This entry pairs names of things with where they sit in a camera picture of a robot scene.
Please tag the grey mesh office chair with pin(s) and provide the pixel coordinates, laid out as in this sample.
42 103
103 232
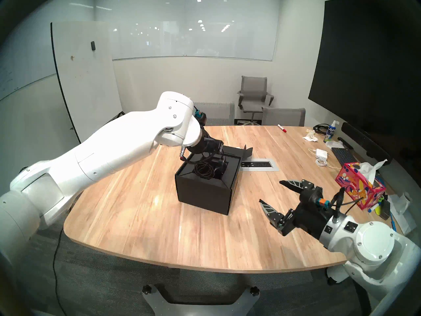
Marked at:
217 113
283 117

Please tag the dark whiteboard eraser block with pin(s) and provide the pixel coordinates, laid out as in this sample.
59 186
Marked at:
385 208

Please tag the grey office chair with armrests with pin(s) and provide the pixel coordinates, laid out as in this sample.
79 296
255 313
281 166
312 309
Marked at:
253 91

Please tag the black cardboard box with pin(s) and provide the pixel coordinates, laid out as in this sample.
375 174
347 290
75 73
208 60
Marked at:
204 193

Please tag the silver table power grommet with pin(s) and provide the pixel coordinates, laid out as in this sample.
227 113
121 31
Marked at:
261 165

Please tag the black video conference bar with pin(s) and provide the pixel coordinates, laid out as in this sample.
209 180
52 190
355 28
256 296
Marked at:
365 142

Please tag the black keyboard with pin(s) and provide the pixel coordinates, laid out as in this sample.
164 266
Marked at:
343 156

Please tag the mobile whiteboard on stand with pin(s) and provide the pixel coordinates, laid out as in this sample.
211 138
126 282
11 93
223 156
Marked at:
85 81

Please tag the large black wall display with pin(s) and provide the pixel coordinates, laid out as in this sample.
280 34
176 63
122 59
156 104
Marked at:
361 71

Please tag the white paper sheets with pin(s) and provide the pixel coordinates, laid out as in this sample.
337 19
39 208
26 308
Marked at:
406 221

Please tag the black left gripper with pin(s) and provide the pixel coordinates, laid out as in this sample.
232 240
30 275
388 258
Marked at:
207 144

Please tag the red whiteboard marker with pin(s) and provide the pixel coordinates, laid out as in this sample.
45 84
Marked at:
282 128

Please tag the wall whiteboard with writing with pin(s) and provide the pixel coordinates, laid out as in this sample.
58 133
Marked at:
26 55

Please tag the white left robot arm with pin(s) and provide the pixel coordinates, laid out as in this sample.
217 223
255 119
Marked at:
98 154

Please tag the whiteboard cleaner spray bottle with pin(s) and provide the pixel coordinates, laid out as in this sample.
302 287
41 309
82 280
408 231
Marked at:
330 132

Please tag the blue whiteboard marker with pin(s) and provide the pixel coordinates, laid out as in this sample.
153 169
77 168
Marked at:
373 209

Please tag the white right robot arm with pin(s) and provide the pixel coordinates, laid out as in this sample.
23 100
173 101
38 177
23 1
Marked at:
371 249

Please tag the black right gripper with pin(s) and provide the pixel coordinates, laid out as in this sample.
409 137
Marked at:
307 216

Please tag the crumpled white tissue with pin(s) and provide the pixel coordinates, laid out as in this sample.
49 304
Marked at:
334 144
310 137

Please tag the blue pen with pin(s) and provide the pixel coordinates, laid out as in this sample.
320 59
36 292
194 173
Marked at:
393 221

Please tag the colourful floral tissue box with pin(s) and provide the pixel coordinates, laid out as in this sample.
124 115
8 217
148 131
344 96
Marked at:
355 187

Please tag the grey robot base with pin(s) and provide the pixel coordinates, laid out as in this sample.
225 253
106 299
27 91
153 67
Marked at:
200 307

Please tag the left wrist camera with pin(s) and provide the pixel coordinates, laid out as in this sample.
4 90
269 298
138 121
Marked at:
200 116

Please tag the glass wall whiteboard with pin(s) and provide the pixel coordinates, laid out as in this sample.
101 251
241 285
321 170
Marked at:
197 39

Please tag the black computer mouse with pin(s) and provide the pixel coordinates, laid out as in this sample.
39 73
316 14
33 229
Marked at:
217 171

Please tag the white mug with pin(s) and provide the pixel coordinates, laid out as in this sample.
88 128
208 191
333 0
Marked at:
403 201

